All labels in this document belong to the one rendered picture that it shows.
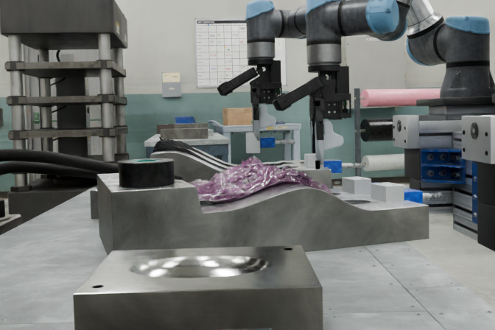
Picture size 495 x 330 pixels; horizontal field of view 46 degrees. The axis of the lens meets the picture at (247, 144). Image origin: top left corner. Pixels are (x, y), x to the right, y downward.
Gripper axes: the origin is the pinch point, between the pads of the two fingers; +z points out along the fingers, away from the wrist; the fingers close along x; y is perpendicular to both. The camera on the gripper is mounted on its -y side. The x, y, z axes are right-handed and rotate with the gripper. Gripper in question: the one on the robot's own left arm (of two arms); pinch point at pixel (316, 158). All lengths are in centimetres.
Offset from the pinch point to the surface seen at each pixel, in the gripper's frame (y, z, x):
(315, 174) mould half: -1.2, 3.0, -7.0
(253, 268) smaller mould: -16, 5, -72
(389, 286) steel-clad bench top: 0, 11, -60
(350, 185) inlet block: 3.7, 4.0, -18.7
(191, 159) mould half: -26.9, -0.9, -6.9
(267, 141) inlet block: -9.1, -2.7, 26.9
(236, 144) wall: -16, 31, 647
